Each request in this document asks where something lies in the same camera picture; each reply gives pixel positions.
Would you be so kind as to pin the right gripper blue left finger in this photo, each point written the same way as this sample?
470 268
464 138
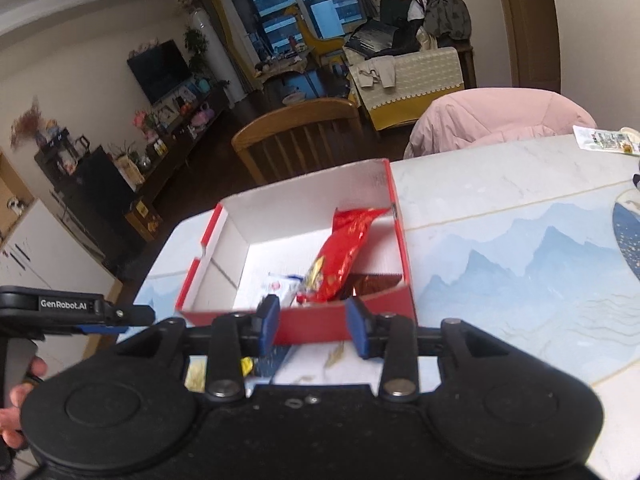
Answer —
233 337

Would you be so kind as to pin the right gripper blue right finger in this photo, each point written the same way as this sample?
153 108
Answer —
391 338

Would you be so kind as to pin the yellow minion snack packet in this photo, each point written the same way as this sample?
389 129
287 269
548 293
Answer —
247 366

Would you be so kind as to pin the cream yellow snack bag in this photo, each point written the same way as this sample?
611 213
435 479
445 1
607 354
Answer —
196 374

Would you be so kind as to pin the dark red foil snack bag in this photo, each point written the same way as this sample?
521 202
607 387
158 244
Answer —
358 284

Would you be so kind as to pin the blue white wrapper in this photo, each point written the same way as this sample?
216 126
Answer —
284 286

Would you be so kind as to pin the large red snack bag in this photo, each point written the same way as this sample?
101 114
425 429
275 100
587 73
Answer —
328 273

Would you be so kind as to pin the person left hand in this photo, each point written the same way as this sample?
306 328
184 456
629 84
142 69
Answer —
10 417

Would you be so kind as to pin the white cabinet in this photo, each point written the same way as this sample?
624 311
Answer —
40 252

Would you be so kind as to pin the red cardboard box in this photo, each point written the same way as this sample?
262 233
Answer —
280 228

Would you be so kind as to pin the dark tv cabinet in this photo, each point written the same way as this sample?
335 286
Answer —
97 187

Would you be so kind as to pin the brown cardboard gift box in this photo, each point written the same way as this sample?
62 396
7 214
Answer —
144 219

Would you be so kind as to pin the blue mountain table mat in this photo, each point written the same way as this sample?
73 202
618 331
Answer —
558 279

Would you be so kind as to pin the wooden dining chair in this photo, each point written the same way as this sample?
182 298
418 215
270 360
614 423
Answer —
299 139

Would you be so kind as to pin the pink jacket on chair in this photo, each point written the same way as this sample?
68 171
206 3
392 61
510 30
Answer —
485 116

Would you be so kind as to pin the sofa with white cover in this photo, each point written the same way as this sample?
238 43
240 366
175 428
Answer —
420 78

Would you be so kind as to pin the black television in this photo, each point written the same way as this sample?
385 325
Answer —
159 70

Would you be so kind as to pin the white paper packet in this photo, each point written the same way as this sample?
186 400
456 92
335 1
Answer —
624 141

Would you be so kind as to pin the pile of clothes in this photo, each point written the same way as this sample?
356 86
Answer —
402 23

